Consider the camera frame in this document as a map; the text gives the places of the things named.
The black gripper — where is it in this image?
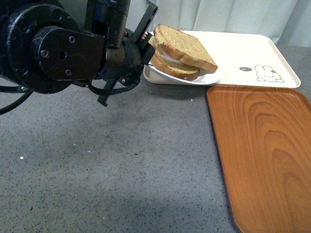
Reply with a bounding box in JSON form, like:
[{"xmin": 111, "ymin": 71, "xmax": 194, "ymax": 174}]
[{"xmin": 97, "ymin": 0, "xmax": 158, "ymax": 107}]

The bread slice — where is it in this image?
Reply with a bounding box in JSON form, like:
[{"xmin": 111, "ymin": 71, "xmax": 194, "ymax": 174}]
[
  {"xmin": 153, "ymin": 24, "xmax": 218, "ymax": 73},
  {"xmin": 148, "ymin": 36, "xmax": 201, "ymax": 81}
]

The white round plate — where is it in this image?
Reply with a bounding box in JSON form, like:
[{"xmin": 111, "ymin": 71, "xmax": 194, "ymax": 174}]
[{"xmin": 143, "ymin": 65, "xmax": 223, "ymax": 86}]

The fried egg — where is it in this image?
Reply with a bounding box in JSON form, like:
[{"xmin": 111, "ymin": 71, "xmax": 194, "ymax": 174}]
[{"xmin": 155, "ymin": 46, "xmax": 184, "ymax": 65}]

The beige rabbit tray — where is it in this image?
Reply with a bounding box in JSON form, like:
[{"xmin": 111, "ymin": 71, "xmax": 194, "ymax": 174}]
[{"xmin": 142, "ymin": 30, "xmax": 301, "ymax": 89}]

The brown wooden tray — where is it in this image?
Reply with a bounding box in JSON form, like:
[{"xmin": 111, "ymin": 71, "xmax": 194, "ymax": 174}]
[{"xmin": 207, "ymin": 86, "xmax": 311, "ymax": 233}]

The grey curtain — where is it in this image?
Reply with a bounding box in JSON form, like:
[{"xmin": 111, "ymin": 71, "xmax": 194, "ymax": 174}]
[{"xmin": 126, "ymin": 0, "xmax": 311, "ymax": 47}]

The black cable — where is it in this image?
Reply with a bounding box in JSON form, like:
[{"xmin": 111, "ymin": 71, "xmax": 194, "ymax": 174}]
[{"xmin": 0, "ymin": 84, "xmax": 34, "ymax": 116}]

